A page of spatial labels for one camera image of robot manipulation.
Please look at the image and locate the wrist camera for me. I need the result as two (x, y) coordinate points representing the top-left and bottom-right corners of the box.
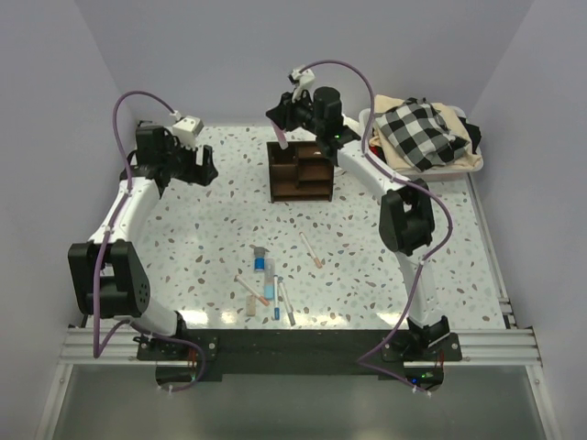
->
(288, 66), (316, 103)
(172, 116), (204, 149)

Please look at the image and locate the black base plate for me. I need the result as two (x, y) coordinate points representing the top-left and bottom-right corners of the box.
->
(133, 329), (463, 390)

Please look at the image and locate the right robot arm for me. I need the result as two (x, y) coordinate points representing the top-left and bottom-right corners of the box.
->
(266, 87), (450, 360)

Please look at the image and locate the pink highlighter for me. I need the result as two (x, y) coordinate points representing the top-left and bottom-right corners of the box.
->
(271, 123), (288, 150)

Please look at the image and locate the beige eraser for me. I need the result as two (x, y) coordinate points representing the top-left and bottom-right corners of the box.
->
(245, 295), (257, 317)

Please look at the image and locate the blue white marker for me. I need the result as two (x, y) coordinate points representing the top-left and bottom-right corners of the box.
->
(272, 275), (281, 322)

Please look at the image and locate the checkered black white cloth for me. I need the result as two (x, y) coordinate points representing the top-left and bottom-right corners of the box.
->
(374, 97), (470, 171)

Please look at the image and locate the blue grey correction bottle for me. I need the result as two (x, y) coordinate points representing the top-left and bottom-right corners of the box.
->
(253, 247), (268, 271)

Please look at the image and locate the beige cloth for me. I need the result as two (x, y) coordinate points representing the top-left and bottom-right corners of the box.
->
(373, 94), (485, 174)

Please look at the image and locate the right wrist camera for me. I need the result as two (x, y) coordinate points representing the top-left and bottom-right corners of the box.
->
(288, 66), (316, 103)

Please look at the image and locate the purple cable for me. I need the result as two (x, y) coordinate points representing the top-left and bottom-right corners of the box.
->
(93, 90), (203, 392)
(305, 59), (455, 381)

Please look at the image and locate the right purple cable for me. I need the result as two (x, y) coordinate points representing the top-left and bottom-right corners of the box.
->
(305, 59), (455, 381)

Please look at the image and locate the white pen orange cap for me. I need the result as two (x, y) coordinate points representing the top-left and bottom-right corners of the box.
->
(299, 232), (323, 269)

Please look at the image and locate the white laundry basket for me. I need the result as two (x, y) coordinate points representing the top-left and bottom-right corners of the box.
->
(358, 103), (485, 181)

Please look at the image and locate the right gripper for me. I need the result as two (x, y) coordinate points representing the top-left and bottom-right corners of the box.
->
(267, 87), (324, 137)

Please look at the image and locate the aluminium rail frame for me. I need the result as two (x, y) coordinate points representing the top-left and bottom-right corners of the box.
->
(34, 292), (563, 440)

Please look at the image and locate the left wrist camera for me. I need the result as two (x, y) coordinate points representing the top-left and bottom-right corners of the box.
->
(172, 116), (204, 149)

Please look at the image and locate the white pen orange tip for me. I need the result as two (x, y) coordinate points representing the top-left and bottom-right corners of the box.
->
(235, 274), (270, 306)

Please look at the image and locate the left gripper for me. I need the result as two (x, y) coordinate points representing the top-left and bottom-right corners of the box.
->
(161, 136), (217, 187)

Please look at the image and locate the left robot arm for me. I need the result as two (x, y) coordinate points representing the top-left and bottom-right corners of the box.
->
(68, 117), (218, 359)

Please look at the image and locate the grey white pen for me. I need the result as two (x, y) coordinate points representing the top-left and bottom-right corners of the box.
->
(278, 280), (296, 327)

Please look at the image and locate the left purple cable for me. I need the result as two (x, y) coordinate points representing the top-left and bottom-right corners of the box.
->
(93, 90), (203, 392)

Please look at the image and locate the brown wooden desk organizer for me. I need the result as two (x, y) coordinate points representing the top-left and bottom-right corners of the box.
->
(266, 141), (334, 203)

